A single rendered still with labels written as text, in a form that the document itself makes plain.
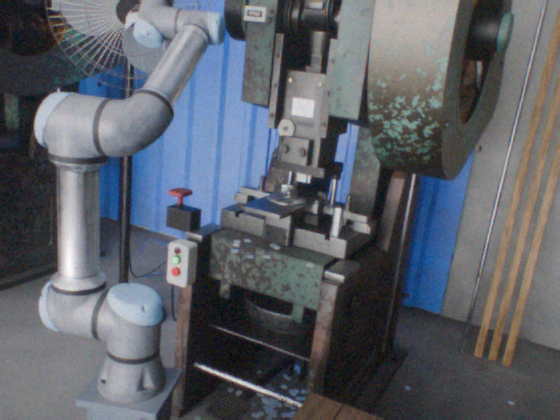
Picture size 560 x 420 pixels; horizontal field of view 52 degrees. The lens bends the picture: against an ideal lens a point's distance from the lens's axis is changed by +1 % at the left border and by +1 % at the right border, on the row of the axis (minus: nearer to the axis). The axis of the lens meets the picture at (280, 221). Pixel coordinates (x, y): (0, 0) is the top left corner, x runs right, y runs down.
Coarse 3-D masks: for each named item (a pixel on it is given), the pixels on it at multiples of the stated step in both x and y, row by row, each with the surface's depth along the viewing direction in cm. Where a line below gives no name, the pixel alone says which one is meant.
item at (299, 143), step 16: (288, 80) 175; (304, 80) 173; (320, 80) 170; (288, 96) 176; (304, 96) 174; (320, 96) 172; (288, 112) 177; (304, 112) 175; (320, 112) 173; (288, 128) 177; (304, 128) 176; (288, 144) 176; (304, 144) 174; (320, 144) 175; (288, 160) 178; (304, 160) 175; (320, 160) 177
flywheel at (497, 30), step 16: (480, 0) 152; (496, 0) 152; (480, 16) 149; (496, 16) 147; (512, 16) 150; (480, 32) 149; (496, 32) 148; (480, 48) 151; (496, 48) 152; (464, 64) 179; (480, 64) 175; (464, 80) 184; (480, 80) 182; (464, 96) 182; (464, 112) 180
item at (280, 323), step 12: (252, 300) 208; (264, 300) 212; (276, 300) 214; (252, 312) 193; (264, 312) 188; (312, 312) 210; (264, 324) 193; (276, 324) 188; (288, 324) 187; (300, 324) 187; (312, 324) 189
